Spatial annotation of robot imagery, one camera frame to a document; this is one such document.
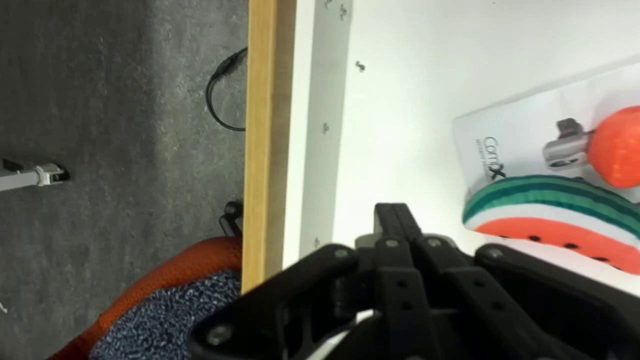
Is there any black cable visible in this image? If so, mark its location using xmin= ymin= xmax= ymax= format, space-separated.
xmin=205 ymin=47 xmax=249 ymax=132

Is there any white printed booklet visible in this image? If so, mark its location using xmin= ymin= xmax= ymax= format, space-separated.
xmin=452 ymin=62 xmax=640 ymax=206

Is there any orange and blue office chair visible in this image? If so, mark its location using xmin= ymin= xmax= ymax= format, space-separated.
xmin=47 ymin=199 xmax=245 ymax=360

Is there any watermelon slice toy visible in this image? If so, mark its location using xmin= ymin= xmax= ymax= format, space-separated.
xmin=462 ymin=174 xmax=640 ymax=276

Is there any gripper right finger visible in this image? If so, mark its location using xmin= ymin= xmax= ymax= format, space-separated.
xmin=398 ymin=203 xmax=640 ymax=360

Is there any orange ball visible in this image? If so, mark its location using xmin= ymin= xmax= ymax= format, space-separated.
xmin=587 ymin=105 xmax=640 ymax=190

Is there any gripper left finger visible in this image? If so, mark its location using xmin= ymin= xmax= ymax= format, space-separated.
xmin=186 ymin=203 xmax=442 ymax=360

